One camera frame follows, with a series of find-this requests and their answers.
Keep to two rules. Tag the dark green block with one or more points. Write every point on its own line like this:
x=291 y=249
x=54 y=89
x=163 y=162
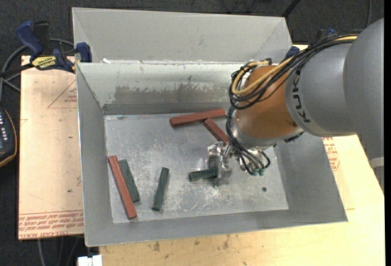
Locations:
x=161 y=189
x=129 y=180
x=201 y=175

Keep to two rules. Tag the red-brown flat block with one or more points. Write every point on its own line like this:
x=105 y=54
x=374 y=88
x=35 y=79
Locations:
x=215 y=131
x=195 y=118
x=122 y=186

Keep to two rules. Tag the grey metal bin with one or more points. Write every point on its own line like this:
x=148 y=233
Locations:
x=171 y=148

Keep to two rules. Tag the brown cardboard board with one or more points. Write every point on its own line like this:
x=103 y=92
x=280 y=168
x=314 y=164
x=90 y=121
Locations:
x=49 y=148

